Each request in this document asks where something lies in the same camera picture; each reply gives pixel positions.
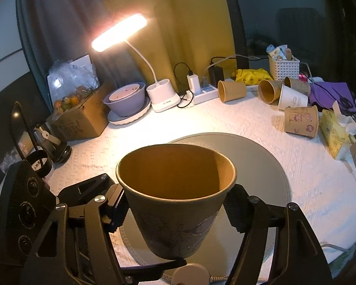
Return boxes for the printed brown paper cup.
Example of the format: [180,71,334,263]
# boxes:
[116,143,237,259]

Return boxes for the printed lying paper cup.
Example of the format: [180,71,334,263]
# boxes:
[284,105,319,138]

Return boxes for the white paper cup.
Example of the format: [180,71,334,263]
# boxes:
[278,85,308,111]

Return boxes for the brown cup open mouth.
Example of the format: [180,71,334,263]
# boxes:
[258,80,284,104]

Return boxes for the dark patterned paper cup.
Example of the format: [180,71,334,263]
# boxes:
[284,77,311,96]

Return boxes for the plain brown paper cup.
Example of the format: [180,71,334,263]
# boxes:
[217,80,247,103]

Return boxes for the black round device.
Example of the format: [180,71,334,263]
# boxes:
[33,123,72,163]

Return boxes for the round grey placemat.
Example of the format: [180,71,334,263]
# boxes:
[120,133,291,277]

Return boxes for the cardboard box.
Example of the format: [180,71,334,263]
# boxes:
[47,82,114,142]

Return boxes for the yellow tissue pack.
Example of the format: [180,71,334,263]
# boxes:
[319,101,356,160]

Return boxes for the clear plastic fruit bag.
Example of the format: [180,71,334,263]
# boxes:
[47,54,99,120]

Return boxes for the purple bowl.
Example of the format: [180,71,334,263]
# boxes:
[103,82,146,117]

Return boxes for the white inner bowl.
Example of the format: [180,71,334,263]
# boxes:
[108,83,140,102]

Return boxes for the black scissors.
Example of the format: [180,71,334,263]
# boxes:
[336,91,356,113]

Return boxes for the purple cloth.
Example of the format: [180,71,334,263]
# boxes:
[309,82,356,115]

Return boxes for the white desk lamp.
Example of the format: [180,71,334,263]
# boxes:
[91,12,181,113]

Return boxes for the yellow snack bag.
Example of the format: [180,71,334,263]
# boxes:
[231,68,272,86]

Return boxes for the white power strip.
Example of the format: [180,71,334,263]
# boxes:
[185,85,219,106]

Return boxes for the white plastic basket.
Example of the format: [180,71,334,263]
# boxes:
[269,57,300,81]

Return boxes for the black power adapter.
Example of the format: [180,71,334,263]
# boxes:
[208,66,224,88]

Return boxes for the white charger plug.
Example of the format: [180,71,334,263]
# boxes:
[187,74,201,95]

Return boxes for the yellow curtain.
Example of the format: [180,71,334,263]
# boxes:
[103,0,235,93]

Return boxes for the grey cable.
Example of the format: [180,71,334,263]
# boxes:
[202,54,271,85]

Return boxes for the black charger cable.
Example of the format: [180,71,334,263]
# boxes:
[173,62,196,109]

